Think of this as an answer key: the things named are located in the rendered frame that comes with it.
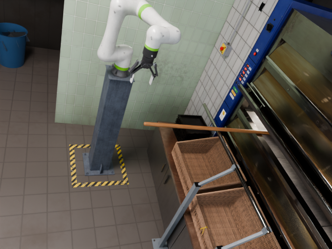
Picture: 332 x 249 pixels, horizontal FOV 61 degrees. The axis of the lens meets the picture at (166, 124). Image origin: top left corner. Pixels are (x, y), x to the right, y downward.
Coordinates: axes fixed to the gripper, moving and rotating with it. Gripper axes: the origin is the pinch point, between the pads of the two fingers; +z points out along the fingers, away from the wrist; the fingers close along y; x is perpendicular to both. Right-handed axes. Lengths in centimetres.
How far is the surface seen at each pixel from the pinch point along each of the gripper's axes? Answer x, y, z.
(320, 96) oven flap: 45, -103, -34
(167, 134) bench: -39, -62, 88
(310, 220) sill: 99, -100, 26
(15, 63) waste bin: -223, 95, 144
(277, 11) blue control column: -33, -106, -57
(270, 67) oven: -9, -107, -21
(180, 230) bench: 60, -49, 103
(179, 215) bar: 54, -45, 88
